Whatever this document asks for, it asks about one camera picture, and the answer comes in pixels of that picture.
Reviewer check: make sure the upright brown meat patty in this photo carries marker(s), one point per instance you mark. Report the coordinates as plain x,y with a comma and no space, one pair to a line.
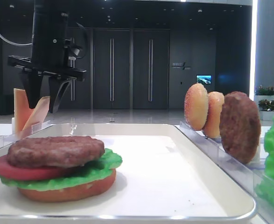
240,126

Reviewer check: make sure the clear right front rail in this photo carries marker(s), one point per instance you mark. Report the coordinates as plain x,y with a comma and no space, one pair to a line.
250,177

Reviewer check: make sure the tomato slice on burger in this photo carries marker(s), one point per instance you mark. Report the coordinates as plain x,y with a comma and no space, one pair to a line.
29,174

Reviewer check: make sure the dark double door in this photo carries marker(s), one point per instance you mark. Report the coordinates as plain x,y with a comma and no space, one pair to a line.
130,69

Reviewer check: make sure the bun half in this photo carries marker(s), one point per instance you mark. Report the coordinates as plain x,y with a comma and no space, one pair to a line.
211,127
196,106

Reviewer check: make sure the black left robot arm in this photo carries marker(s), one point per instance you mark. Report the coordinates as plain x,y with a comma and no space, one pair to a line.
49,55

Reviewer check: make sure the small wall screen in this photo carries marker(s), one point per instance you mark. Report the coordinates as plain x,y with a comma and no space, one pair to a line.
203,79

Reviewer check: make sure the clear rail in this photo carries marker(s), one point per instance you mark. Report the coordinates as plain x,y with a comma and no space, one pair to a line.
250,177
15,135

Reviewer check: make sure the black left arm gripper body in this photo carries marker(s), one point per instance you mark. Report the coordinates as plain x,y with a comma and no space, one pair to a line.
65,71

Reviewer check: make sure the top bun half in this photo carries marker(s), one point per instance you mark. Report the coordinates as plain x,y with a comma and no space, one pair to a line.
196,106

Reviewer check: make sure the flower planter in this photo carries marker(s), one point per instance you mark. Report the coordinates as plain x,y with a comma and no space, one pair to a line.
264,98

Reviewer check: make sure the lettuce on burger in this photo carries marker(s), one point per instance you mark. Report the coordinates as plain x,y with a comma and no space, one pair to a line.
91,171

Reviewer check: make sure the white serving tray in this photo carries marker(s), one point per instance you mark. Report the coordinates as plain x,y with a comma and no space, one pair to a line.
164,179

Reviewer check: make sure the upright orange cheese slice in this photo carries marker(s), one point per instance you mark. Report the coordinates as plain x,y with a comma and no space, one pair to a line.
22,111

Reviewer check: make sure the bottom bun on tray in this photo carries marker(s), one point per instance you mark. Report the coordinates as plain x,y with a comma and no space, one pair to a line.
75,193

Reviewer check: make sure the leaning orange cheese slice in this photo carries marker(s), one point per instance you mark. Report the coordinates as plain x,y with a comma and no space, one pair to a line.
39,113

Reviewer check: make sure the clear left front rail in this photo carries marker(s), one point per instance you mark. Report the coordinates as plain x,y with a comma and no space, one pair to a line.
15,135

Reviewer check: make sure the meat patty on burger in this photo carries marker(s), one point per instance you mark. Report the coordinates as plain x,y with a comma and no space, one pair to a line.
65,152

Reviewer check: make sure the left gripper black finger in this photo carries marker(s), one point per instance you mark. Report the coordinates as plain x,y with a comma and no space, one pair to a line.
57,89
32,82

